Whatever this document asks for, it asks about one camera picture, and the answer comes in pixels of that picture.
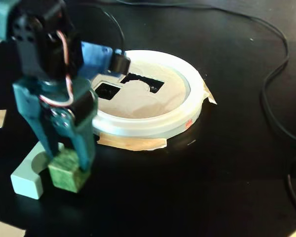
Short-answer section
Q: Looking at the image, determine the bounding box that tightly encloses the teal gripper with servo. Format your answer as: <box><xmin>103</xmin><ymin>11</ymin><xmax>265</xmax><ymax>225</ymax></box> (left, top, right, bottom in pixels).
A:
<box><xmin>12</xmin><ymin>77</ymin><xmax>99</xmax><ymax>171</ymax></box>

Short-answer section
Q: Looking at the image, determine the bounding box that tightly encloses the green square wooden block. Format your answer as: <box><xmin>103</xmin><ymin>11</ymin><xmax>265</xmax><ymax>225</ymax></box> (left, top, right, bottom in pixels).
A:
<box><xmin>47</xmin><ymin>148</ymin><xmax>91</xmax><ymax>193</ymax></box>

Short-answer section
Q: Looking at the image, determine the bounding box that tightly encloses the pale green arch block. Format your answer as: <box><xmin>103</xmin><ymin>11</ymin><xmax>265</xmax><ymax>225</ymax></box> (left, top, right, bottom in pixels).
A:
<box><xmin>10</xmin><ymin>142</ymin><xmax>65</xmax><ymax>200</ymax></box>

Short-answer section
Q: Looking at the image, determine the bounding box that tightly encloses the long masking tape strip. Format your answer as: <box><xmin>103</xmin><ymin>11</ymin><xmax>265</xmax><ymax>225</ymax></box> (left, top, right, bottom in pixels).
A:
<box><xmin>97</xmin><ymin>133</ymin><xmax>168</xmax><ymax>152</ymax></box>

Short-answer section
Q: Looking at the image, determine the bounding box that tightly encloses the tan cardboard lid with holes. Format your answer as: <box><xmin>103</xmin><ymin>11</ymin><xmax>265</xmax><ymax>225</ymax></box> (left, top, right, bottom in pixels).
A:
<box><xmin>93</xmin><ymin>58</ymin><xmax>188</xmax><ymax>119</ymax></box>

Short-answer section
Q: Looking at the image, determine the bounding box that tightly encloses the large masking tape piece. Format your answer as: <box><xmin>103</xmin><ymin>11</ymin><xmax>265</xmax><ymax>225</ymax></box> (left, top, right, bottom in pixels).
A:
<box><xmin>0</xmin><ymin>219</ymin><xmax>27</xmax><ymax>237</ymax></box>

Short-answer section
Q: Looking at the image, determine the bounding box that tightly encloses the crumpled masking tape strip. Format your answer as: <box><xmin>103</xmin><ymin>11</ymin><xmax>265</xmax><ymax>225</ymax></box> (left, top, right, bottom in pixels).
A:
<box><xmin>201</xmin><ymin>75</ymin><xmax>218</xmax><ymax>106</ymax></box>

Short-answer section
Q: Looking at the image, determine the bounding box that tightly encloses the red and white servo wire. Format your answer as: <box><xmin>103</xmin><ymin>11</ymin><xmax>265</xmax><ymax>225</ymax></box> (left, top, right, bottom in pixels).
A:
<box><xmin>38</xmin><ymin>29</ymin><xmax>74</xmax><ymax>108</ymax></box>

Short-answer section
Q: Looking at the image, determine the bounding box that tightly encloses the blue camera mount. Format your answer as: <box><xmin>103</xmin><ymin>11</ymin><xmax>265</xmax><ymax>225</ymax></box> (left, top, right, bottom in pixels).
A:
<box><xmin>80</xmin><ymin>41</ymin><xmax>123</xmax><ymax>79</ymax></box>

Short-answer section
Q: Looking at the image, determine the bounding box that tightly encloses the white round sorter ring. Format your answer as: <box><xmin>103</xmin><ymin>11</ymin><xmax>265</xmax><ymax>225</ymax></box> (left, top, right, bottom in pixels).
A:
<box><xmin>90</xmin><ymin>49</ymin><xmax>204</xmax><ymax>138</ymax></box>

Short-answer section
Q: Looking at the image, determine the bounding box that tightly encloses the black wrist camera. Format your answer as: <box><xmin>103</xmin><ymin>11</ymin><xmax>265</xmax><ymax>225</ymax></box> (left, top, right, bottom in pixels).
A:
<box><xmin>108</xmin><ymin>53</ymin><xmax>131</xmax><ymax>76</ymax></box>

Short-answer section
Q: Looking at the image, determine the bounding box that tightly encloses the thin black camera cable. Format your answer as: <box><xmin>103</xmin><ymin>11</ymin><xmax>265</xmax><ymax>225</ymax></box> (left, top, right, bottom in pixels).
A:
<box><xmin>98</xmin><ymin>6</ymin><xmax>126</xmax><ymax>56</ymax></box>

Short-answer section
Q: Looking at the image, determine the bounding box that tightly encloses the thick black cable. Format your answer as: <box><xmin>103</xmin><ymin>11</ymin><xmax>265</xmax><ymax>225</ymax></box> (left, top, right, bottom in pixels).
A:
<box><xmin>118</xmin><ymin>0</ymin><xmax>296</xmax><ymax>143</ymax></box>

